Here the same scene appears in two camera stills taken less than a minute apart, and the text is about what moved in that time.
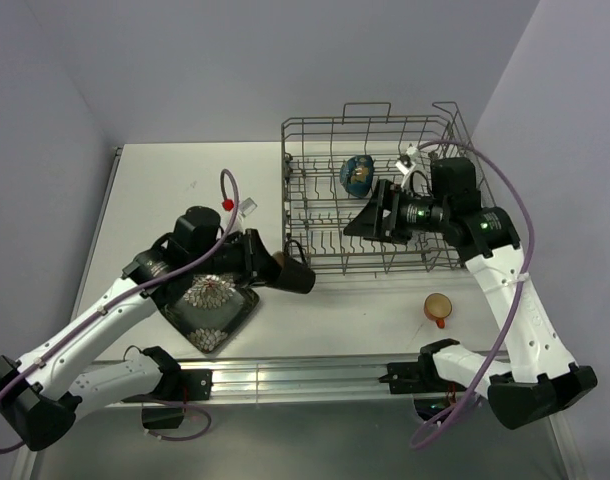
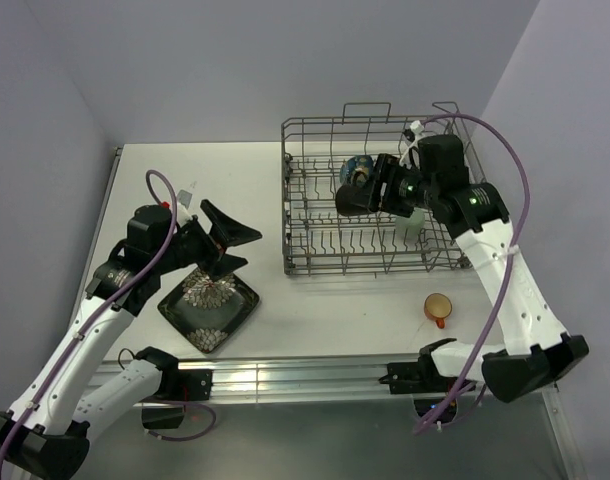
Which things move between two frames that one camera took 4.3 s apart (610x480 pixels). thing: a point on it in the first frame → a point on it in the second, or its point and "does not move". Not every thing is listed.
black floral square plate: [211, 310] does not move
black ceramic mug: [296, 276] → [353, 200]
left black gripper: [258, 265] → [216, 262]
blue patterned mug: [357, 174] does not move
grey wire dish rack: [331, 165] does not move
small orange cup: [438, 307] does not move
